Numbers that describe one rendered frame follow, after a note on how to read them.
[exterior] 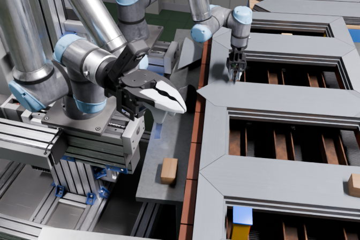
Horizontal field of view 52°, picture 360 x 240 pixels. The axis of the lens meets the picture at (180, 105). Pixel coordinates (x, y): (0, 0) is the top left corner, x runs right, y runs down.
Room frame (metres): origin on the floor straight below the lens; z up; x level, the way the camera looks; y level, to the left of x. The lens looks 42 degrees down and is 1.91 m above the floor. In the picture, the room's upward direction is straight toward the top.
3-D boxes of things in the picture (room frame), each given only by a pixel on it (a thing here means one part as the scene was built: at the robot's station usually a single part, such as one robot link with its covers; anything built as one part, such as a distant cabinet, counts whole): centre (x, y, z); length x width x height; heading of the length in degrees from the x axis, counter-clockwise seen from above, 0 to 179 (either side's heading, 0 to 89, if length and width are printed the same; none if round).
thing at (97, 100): (0.72, 0.22, 1.34); 0.11 x 0.08 x 0.11; 139
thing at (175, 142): (1.47, 0.00, 0.67); 1.30 x 0.20 x 0.03; 173
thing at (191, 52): (1.82, -0.07, 0.70); 0.39 x 0.12 x 0.04; 173
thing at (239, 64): (1.32, -0.25, 1.02); 0.09 x 0.08 x 0.12; 173
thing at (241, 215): (0.63, -0.20, 0.88); 0.06 x 0.06 x 0.02; 83
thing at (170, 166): (0.94, 0.04, 0.71); 0.10 x 0.06 x 0.05; 174
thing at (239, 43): (1.33, -0.25, 1.10); 0.08 x 0.08 x 0.05
